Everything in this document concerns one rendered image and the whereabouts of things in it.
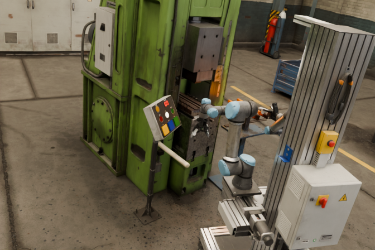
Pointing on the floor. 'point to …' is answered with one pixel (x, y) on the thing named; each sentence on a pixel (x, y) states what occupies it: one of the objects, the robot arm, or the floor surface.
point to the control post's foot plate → (147, 215)
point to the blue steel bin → (286, 76)
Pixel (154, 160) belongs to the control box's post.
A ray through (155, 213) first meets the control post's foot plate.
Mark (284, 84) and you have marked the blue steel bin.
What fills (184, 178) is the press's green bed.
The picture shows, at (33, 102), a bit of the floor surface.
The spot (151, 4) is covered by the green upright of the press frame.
